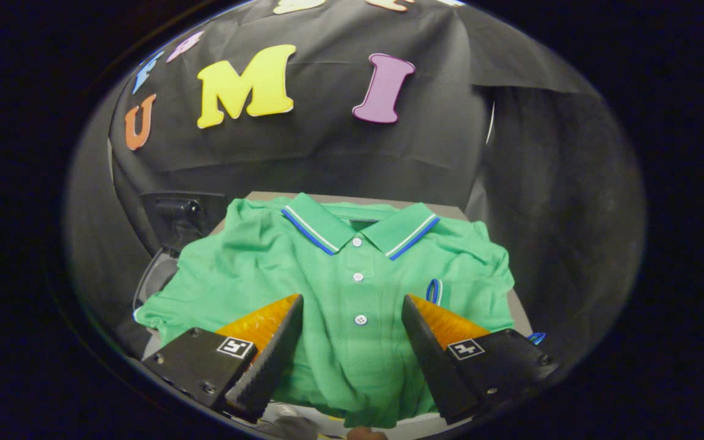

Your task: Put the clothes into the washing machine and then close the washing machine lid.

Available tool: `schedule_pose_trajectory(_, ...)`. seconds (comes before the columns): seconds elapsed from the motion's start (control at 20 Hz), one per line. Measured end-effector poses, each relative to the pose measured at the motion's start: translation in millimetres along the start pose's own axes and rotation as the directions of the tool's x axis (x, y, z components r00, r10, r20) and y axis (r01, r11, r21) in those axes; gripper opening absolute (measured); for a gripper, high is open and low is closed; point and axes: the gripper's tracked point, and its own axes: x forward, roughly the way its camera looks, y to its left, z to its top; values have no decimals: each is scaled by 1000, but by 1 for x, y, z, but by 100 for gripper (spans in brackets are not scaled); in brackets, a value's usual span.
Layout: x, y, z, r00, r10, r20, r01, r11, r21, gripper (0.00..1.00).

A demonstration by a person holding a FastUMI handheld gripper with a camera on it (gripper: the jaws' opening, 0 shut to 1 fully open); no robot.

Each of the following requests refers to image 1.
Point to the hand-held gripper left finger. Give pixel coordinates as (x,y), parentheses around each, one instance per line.
(269,360)

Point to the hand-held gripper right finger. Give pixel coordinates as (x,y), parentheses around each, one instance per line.
(431,360)

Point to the green polo shirt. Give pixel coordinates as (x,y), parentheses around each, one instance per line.
(352,293)

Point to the dark washing machine lid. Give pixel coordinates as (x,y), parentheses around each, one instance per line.
(181,214)

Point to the beige cabinet with dark top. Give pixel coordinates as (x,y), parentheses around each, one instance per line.
(450,211)

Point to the black backdrop cloth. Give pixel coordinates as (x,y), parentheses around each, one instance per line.
(327,140)

